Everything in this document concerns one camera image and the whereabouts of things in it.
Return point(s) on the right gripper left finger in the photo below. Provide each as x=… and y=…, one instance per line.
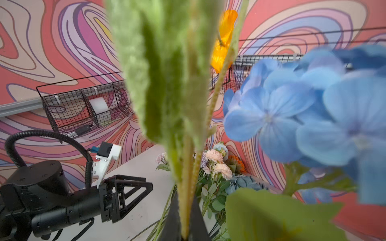
x=172, y=228

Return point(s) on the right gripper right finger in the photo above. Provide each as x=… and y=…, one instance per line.
x=198, y=230

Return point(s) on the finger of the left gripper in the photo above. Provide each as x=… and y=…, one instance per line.
x=125, y=187

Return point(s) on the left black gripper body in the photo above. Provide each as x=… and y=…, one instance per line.
x=104, y=201

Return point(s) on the peach rose leafy stem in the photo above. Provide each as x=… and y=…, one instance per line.
x=214, y=178

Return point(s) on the orange poppy flower stem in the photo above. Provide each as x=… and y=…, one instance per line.
x=165, y=50

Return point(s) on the light blue hydrangea stem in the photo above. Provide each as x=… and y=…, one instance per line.
x=332, y=145

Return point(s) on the pink purple mixed bouquet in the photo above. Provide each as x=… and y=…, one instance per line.
x=157, y=227

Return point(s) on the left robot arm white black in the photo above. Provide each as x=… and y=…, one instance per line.
x=36, y=200

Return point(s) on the dusty blue hydrangea stem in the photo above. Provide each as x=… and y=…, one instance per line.
x=243, y=181

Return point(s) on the small black device in basket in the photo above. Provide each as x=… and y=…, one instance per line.
x=82, y=130

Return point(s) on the red protea flower stem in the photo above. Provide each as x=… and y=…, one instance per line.
x=236, y=164

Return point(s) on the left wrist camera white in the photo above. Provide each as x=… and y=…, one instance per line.
x=105, y=153

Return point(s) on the black wire basket left wall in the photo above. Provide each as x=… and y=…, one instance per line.
x=67, y=105

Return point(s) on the black wire basket wall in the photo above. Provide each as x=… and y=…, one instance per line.
x=319, y=69
x=67, y=105

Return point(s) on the black wire basket back wall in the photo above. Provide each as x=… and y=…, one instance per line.
x=319, y=69

